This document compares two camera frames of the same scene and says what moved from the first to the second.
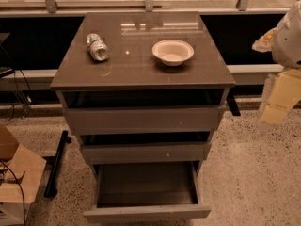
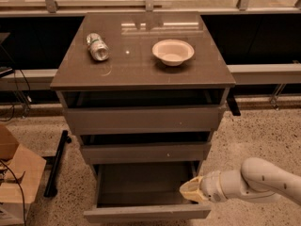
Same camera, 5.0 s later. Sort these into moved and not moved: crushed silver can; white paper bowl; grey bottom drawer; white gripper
Moved: white gripper
Not moved: white paper bowl; grey bottom drawer; crushed silver can
